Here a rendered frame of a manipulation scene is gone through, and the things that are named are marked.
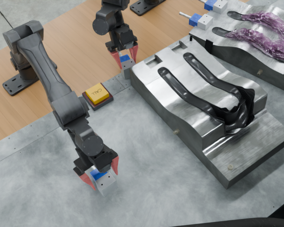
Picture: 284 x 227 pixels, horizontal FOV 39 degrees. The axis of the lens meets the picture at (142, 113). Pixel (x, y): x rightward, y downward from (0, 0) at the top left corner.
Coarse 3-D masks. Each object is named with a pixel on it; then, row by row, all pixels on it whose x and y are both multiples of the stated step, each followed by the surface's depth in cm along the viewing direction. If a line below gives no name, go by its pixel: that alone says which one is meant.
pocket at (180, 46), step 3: (180, 42) 142; (174, 45) 142; (177, 45) 142; (180, 45) 143; (183, 45) 141; (171, 48) 141; (174, 48) 142; (177, 48) 143; (180, 48) 143; (183, 48) 142; (174, 51) 142; (177, 51) 142
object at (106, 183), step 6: (96, 168) 119; (90, 174) 119; (96, 174) 118; (102, 174) 118; (108, 174) 117; (96, 180) 116; (102, 180) 116; (108, 180) 116; (114, 180) 116; (102, 186) 115; (108, 186) 115; (114, 186) 118; (102, 192) 116; (108, 192) 118
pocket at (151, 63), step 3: (156, 57) 139; (150, 60) 138; (153, 60) 139; (156, 60) 140; (159, 60) 138; (147, 63) 138; (150, 63) 139; (153, 63) 139; (156, 63) 139; (159, 63) 139; (150, 66) 138; (153, 66) 138
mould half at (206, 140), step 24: (168, 48) 139; (192, 48) 139; (144, 72) 134; (192, 72) 133; (216, 72) 133; (144, 96) 137; (168, 96) 128; (216, 96) 123; (264, 96) 121; (168, 120) 129; (192, 120) 117; (264, 120) 124; (192, 144) 122; (216, 144) 120; (240, 144) 120; (264, 144) 120; (216, 168) 116; (240, 168) 115
